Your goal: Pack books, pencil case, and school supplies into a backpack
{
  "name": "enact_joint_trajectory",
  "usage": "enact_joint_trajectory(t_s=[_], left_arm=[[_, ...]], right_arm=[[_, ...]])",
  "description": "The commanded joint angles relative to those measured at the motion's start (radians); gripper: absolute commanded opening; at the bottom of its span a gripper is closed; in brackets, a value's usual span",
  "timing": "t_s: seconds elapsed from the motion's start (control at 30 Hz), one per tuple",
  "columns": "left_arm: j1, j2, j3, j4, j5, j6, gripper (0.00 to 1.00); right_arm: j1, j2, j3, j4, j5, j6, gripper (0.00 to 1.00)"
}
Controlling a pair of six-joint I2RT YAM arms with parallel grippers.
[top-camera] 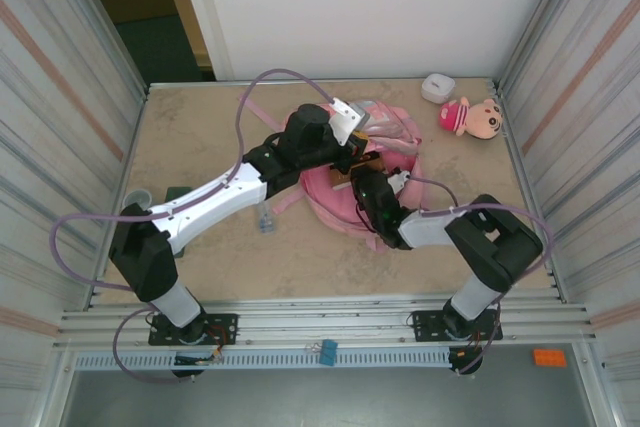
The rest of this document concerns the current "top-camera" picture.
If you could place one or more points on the pink school backpack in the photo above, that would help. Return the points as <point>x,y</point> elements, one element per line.
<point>325,202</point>

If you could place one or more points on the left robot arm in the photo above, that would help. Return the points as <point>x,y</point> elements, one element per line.
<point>210,202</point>

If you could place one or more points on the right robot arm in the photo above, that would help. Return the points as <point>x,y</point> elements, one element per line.
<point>492,242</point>

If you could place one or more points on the small white square box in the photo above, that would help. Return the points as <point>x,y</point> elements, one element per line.
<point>438,87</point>

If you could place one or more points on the plush doll with pink hat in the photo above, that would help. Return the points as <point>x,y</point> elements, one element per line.
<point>475,119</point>

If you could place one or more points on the blue binder clip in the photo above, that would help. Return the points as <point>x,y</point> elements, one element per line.
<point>328,353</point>

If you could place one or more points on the grey cylindrical cup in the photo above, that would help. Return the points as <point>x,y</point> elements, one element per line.
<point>136,197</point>

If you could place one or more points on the orange toy brick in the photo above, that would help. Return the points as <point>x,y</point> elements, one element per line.
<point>550,358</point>

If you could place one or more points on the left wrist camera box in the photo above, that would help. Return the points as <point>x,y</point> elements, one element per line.
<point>347,119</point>

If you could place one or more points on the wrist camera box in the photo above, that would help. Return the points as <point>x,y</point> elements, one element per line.
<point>401,182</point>
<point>347,119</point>

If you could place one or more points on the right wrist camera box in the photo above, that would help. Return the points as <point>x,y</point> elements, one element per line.
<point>401,182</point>

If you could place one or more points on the aluminium frame rail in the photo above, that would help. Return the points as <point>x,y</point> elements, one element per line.
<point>320,309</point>

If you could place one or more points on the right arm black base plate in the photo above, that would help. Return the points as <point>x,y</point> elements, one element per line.
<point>425,324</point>

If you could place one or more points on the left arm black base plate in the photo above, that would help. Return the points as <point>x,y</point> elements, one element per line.
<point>220,329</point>

